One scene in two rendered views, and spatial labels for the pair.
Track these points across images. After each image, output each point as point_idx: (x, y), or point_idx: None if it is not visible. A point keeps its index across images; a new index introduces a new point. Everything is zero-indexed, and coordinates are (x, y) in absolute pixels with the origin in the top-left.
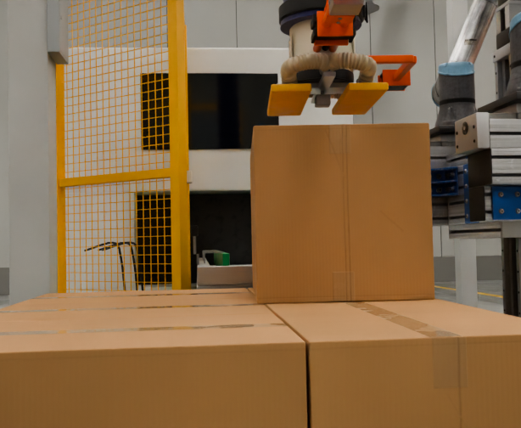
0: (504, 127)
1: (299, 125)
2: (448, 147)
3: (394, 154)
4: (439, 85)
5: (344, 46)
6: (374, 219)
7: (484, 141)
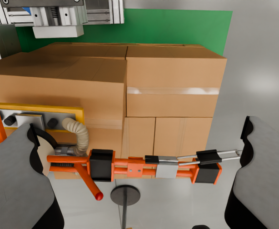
0: (76, 11)
1: (121, 143)
2: None
3: (124, 95)
4: None
5: (40, 152)
6: (125, 93)
7: (82, 29)
